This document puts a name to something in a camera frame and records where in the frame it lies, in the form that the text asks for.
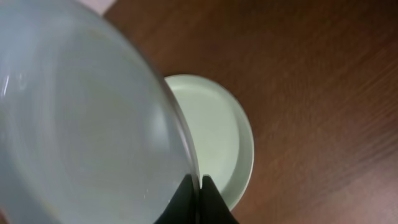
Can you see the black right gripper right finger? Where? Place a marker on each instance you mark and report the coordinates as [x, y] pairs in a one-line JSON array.
[[213, 209]]

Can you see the light blue plate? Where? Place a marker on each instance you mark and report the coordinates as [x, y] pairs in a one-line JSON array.
[[90, 132]]

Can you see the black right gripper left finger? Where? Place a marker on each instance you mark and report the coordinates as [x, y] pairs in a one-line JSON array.
[[182, 207]]

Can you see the mint green plate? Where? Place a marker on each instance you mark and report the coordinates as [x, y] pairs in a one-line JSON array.
[[221, 132]]

